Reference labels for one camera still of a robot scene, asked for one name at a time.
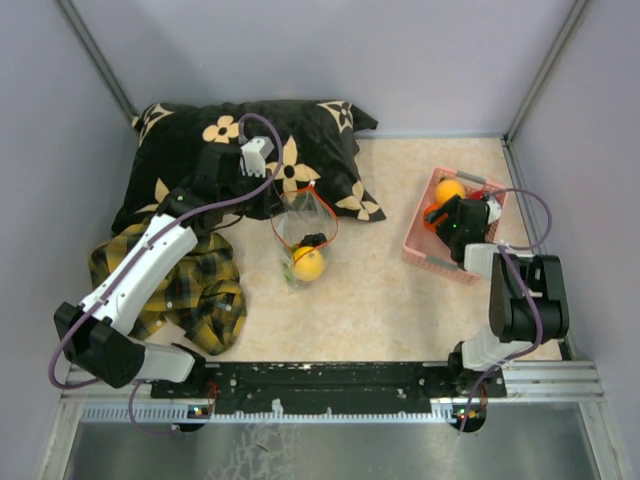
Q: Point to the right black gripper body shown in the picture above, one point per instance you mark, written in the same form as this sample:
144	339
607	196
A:
448	228

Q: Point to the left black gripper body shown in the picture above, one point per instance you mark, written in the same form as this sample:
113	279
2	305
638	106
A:
255	204

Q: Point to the orange tangerine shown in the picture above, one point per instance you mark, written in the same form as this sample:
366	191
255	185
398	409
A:
433	216

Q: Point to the clear zip top bag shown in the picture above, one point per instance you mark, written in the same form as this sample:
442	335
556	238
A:
304	212

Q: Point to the dark grape bunch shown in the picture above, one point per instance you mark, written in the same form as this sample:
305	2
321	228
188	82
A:
317	240

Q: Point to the yellow lemon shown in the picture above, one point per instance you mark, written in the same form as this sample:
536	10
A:
309	264

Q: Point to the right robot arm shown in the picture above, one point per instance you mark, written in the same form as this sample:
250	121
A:
527	305

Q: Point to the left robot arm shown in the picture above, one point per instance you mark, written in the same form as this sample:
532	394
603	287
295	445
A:
94	334

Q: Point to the yellow-orange peach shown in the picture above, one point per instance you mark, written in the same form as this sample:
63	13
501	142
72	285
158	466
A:
446	189

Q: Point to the pink plastic basket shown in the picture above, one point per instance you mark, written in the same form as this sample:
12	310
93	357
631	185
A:
422	246

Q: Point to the black floral pillow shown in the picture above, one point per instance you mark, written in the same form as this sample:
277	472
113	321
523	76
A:
319	149

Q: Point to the yellow plaid shirt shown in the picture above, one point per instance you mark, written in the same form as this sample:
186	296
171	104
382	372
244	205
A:
201	295

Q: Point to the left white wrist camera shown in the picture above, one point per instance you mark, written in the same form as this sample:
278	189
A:
254	155

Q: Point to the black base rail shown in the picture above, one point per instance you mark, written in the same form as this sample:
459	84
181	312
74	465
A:
351	387

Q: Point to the white cable duct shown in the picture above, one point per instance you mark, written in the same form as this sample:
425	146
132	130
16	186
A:
148	413

